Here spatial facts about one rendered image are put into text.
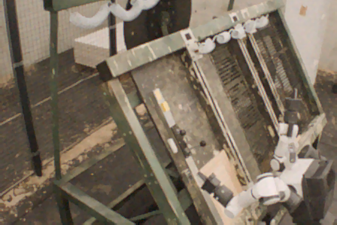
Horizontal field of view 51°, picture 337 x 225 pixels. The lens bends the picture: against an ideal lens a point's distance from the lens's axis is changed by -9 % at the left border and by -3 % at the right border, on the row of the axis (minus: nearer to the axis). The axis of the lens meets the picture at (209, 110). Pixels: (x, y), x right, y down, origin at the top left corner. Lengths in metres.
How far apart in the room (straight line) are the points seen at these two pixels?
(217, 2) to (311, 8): 2.67
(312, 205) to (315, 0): 4.14
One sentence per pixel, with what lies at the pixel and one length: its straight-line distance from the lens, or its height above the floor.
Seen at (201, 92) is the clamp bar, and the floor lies 1.58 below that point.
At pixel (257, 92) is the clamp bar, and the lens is 2.82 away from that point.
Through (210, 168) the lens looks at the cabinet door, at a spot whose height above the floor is 1.21.
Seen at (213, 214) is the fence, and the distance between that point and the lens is 2.23.
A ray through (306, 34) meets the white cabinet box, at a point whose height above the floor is 1.00.
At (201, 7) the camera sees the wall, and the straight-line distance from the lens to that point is 8.11.
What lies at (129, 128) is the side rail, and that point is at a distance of 1.90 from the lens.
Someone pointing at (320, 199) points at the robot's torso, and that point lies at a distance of 2.08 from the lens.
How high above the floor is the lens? 2.59
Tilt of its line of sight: 29 degrees down
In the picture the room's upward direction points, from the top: 4 degrees clockwise
